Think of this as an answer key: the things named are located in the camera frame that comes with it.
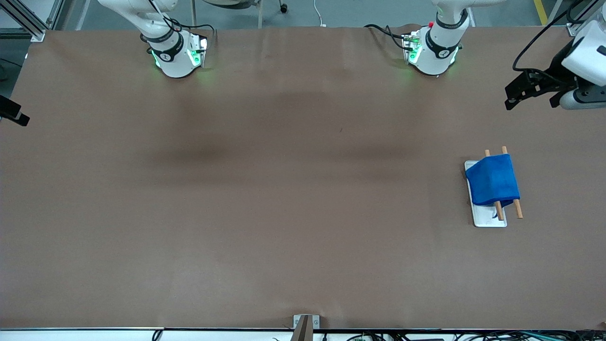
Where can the white rack base plate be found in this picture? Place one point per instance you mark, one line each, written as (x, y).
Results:
(485, 217)

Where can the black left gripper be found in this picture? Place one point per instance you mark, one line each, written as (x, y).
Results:
(557, 72)

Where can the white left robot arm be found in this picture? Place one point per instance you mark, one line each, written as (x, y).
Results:
(442, 47)

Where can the aluminium frame profile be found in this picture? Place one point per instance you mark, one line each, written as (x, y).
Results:
(26, 23)
(577, 26)

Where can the brown camera post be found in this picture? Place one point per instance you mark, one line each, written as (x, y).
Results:
(302, 331)

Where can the grey metal bracket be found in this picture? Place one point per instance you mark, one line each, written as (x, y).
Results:
(315, 321)

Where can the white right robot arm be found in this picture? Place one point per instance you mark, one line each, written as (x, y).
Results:
(173, 61)

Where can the blue towel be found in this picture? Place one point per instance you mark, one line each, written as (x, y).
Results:
(494, 182)

